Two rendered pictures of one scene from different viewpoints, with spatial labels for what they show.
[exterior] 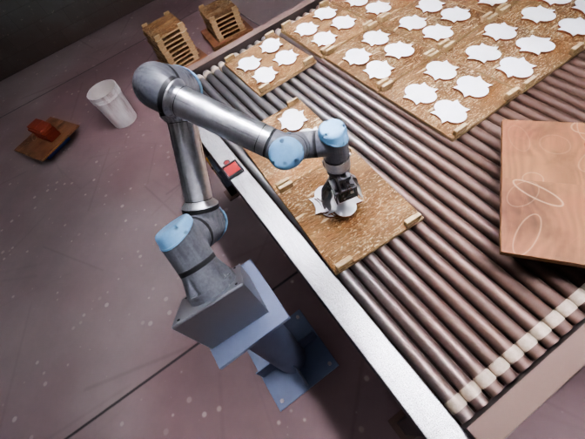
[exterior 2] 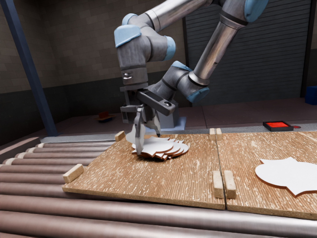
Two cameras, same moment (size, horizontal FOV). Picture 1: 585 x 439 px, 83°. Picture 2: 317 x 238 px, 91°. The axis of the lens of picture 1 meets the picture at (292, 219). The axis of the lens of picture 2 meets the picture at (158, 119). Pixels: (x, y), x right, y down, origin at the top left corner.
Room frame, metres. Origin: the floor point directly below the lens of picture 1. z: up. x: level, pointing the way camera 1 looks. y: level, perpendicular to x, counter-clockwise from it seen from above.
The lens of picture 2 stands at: (0.92, -0.58, 1.19)
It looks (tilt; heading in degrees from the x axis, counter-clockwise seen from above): 16 degrees down; 120
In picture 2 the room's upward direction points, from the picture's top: 8 degrees counter-clockwise
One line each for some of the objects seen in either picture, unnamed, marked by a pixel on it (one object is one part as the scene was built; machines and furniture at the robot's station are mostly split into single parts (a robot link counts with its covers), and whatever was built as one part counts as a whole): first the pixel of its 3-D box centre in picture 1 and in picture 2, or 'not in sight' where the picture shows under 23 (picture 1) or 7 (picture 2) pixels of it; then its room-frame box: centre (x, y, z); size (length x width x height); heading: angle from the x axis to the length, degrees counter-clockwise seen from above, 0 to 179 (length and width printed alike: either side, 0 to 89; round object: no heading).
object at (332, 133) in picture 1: (332, 142); (131, 49); (0.64, -0.18, 1.27); 0.09 x 0.08 x 0.11; 67
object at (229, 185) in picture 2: not in sight; (229, 183); (0.90, -0.28, 0.95); 0.06 x 0.02 x 0.03; 102
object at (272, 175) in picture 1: (289, 142); (304, 160); (1.06, -0.11, 0.93); 0.41 x 0.35 x 0.02; 12
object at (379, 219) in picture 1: (344, 205); (152, 157); (0.66, -0.19, 0.93); 0.41 x 0.35 x 0.02; 11
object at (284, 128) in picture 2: (231, 169); (277, 125); (1.05, 0.16, 0.92); 0.08 x 0.08 x 0.02; 15
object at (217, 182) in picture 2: not in sight; (217, 183); (0.88, -0.29, 0.95); 0.06 x 0.02 x 0.03; 101
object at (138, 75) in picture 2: (338, 160); (134, 77); (0.64, -0.19, 1.19); 0.08 x 0.08 x 0.05
